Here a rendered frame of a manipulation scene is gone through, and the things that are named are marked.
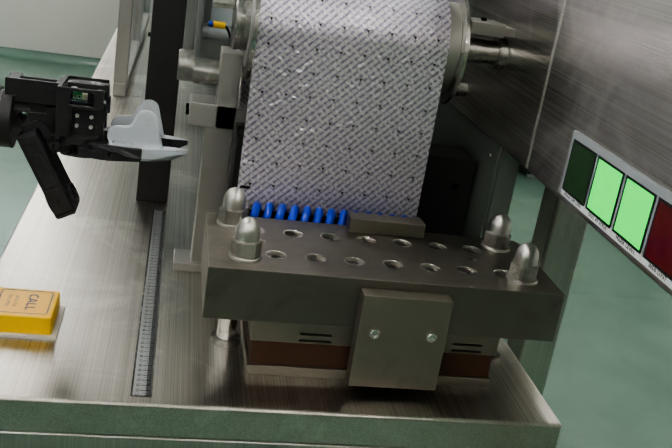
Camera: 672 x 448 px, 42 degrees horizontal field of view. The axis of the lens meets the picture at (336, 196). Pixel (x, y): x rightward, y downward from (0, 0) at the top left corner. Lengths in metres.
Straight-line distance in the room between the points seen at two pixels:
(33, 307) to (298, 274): 0.31
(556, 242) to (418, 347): 0.46
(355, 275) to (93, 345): 0.30
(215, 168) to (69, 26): 5.60
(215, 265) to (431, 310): 0.24
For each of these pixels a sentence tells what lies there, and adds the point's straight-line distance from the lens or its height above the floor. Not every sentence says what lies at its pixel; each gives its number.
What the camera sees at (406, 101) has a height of 1.19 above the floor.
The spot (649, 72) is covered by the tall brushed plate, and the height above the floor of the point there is 1.30.
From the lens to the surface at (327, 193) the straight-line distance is 1.12.
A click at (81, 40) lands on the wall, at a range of 6.76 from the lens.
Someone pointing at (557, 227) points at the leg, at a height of 0.99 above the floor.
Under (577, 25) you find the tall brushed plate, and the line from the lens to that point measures 1.00.
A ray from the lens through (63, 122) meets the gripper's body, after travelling 1.06.
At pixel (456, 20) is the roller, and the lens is 1.12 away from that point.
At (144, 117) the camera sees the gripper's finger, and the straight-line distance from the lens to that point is 1.05.
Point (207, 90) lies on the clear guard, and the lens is 2.13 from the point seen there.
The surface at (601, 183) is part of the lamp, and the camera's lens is 0.89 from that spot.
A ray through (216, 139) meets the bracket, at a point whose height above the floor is 1.09.
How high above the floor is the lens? 1.41
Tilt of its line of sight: 18 degrees down
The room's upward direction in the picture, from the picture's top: 9 degrees clockwise
